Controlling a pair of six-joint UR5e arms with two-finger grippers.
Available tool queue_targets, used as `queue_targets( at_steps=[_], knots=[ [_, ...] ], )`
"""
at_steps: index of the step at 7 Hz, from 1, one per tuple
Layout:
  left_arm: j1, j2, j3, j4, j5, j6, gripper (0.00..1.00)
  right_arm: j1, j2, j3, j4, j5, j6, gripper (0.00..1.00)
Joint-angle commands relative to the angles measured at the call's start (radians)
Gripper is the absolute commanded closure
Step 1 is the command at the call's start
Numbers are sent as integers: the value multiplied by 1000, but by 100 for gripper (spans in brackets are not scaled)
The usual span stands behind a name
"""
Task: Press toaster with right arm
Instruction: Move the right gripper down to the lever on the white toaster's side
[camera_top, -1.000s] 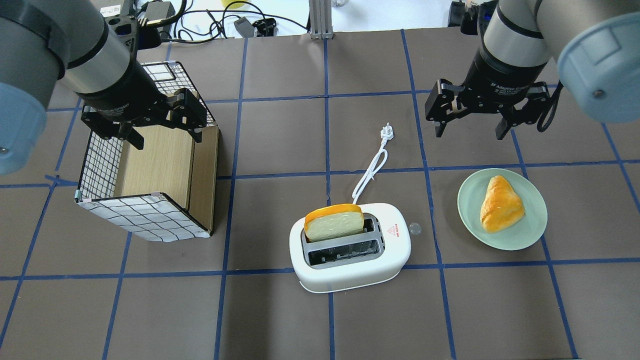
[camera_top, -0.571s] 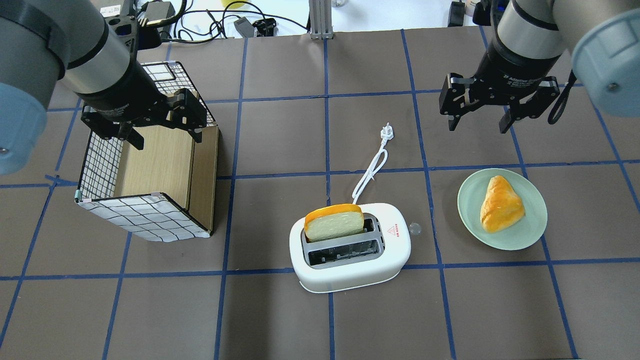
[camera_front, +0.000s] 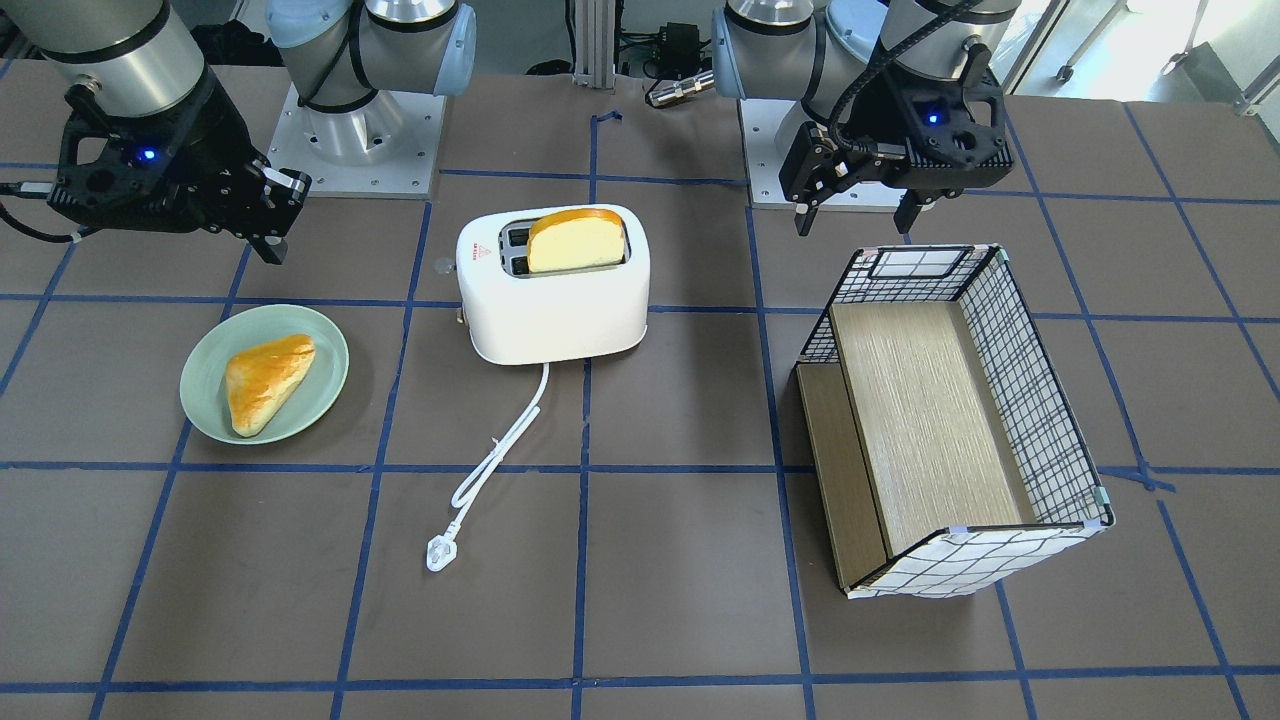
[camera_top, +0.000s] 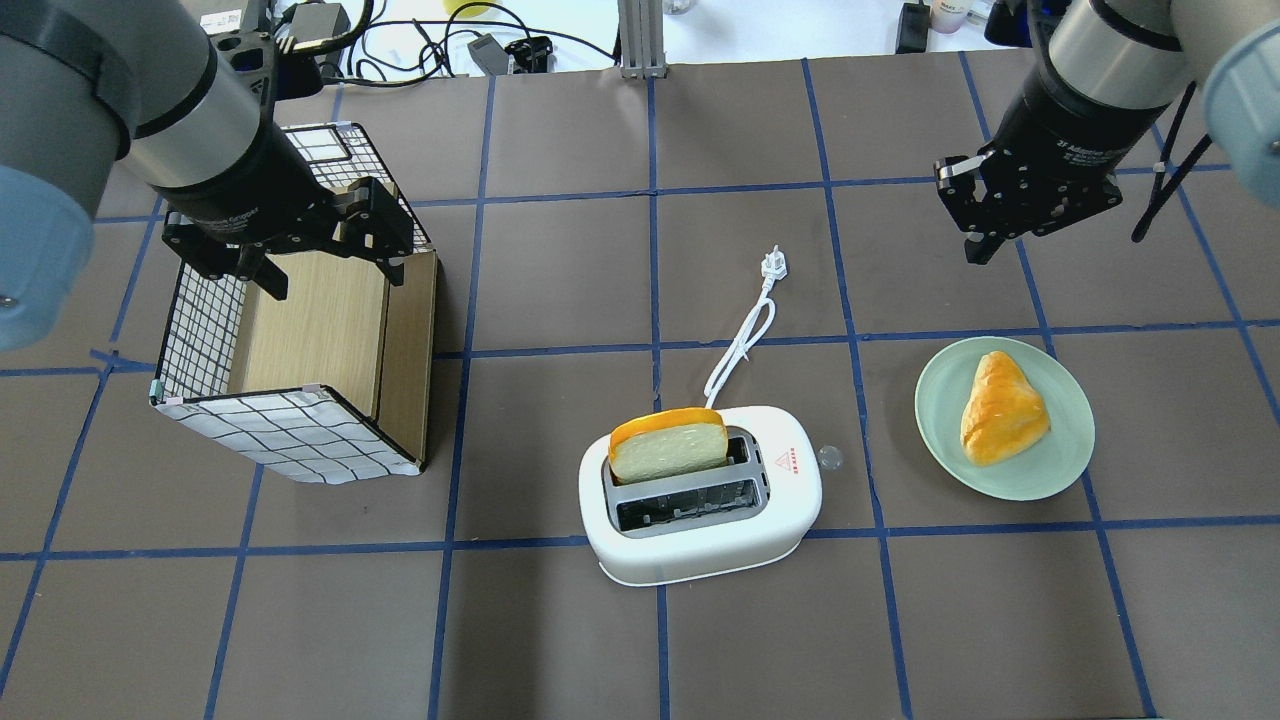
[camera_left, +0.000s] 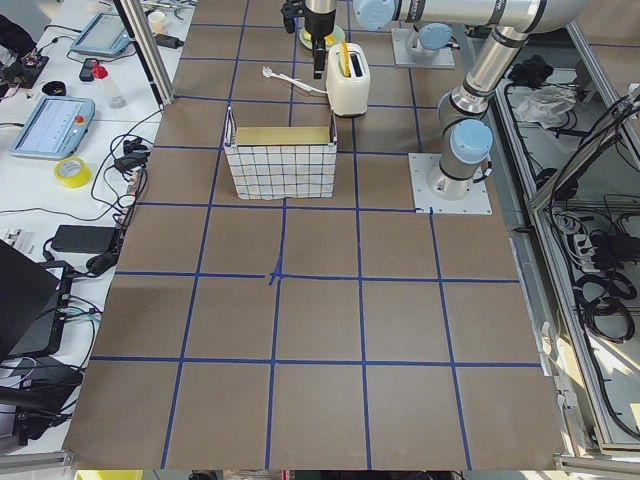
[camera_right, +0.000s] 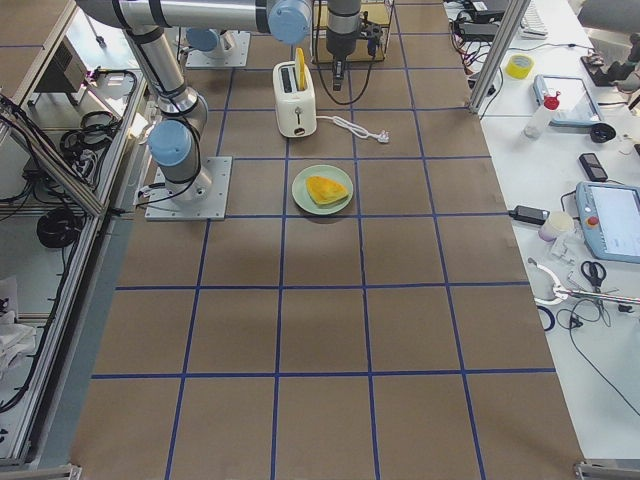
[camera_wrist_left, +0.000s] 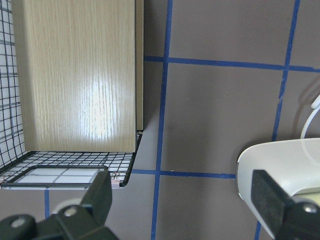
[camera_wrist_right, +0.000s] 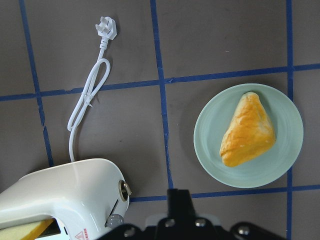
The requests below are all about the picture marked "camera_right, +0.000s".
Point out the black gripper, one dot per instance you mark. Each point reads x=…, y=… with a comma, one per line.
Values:
x=339, y=44

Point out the white two-slot toaster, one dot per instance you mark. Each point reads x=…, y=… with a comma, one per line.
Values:
x=295, y=108

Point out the toast slice in toaster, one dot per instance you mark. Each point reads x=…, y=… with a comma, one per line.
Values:
x=299, y=69

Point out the light green plate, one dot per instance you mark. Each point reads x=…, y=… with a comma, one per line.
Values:
x=304, y=201

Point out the golden triangular pastry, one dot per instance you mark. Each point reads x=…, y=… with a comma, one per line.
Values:
x=325, y=191

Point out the yellow tape roll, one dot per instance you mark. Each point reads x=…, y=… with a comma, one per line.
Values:
x=519, y=66

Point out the clear bottle with red cap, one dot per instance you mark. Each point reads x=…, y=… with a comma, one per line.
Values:
x=542, y=117

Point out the black power adapter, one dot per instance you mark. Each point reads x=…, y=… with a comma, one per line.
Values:
x=529, y=215

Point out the blue teach pendant far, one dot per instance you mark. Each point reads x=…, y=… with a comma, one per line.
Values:
x=577, y=107

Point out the blue teach pendant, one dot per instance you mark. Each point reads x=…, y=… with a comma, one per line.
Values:
x=577, y=107
x=609, y=218

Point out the blue teach pendant near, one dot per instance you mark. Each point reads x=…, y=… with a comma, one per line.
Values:
x=609, y=218

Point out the black scissors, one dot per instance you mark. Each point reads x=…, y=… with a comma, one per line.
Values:
x=595, y=273

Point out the wire basket with wooden shelf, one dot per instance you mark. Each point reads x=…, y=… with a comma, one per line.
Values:
x=346, y=16

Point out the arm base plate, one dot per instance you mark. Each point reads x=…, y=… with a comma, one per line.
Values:
x=215, y=49
x=205, y=199

